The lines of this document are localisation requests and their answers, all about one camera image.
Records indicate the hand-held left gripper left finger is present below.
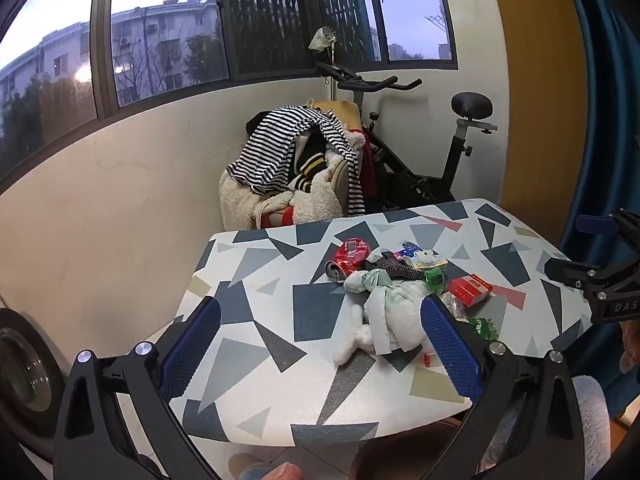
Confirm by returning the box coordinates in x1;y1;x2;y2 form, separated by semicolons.
52;296;223;480

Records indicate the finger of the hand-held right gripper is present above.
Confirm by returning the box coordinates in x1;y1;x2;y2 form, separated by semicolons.
544;257;640;302
575;209;640;261

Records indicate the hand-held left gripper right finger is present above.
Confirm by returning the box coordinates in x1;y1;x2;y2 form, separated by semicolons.
419;294;586;480

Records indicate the green plastic wrapper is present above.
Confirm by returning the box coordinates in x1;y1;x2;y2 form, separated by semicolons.
467;316;500;341

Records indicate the clear plastic wrapper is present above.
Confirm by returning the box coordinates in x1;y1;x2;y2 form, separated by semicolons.
440;292;471;318

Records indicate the red cigarette box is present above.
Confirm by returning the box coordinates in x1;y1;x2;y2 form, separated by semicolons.
447;274;493;307

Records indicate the green snack packet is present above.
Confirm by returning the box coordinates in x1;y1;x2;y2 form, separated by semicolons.
422;267;446;293

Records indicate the white yellow toy packet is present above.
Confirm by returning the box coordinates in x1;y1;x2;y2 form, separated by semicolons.
410;249;448;271

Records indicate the black dotted glove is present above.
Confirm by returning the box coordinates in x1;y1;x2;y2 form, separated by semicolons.
362;255;423;281

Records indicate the brown trash bin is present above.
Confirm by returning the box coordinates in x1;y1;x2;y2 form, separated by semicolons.
348;417;473;480

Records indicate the crushed red soda can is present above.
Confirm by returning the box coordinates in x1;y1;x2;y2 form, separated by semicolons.
324;236;373;283

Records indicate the person's right hand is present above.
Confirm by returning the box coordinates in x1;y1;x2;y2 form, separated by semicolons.
619;320;640;376

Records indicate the white fleece cloth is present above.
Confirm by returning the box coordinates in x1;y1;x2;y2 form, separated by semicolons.
570;375;612;480

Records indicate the blue curtain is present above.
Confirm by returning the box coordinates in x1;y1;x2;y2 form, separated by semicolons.
555;0;640;421

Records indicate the geometric patterned table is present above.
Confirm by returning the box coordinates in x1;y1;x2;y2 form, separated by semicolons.
167;199;596;446

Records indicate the yellow wooden panel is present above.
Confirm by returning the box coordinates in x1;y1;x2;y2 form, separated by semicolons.
485;0;588;221

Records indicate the white fleece blanket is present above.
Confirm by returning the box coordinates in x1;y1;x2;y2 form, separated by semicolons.
220;160;346;231

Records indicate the black exercise bike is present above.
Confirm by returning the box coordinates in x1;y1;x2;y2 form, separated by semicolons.
315;61;498;213

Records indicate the red garment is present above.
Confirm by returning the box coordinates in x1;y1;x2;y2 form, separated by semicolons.
360;140;377;197

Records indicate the striped shirt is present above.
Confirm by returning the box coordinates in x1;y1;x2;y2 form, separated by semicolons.
226;105;368;217

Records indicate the black yellow striped garment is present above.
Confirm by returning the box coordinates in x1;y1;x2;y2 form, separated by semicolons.
287;132;328;193

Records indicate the yellow wooden chair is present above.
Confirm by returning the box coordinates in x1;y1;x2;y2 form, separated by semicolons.
315;101;362;132

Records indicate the dark framed window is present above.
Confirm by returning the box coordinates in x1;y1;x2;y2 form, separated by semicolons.
0;0;321;191
310;0;458;73

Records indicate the white plastic bag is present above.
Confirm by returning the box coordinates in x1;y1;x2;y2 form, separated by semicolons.
309;26;338;52

